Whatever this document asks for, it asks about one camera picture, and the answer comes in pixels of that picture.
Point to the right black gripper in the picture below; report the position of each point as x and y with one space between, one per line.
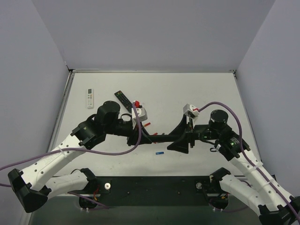
191 135

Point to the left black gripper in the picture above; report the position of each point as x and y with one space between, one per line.
133 136

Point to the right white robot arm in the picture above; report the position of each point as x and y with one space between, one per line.
268 199

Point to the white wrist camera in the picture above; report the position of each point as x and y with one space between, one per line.
191 111
138 111

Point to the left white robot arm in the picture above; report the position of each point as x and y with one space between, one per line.
36 184

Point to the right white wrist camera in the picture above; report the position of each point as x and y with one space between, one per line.
191 111

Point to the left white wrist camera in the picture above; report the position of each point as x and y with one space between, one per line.
138 111

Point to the black TV remote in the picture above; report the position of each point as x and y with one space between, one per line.
124 100

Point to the white air conditioner remote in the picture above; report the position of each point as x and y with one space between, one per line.
90 98

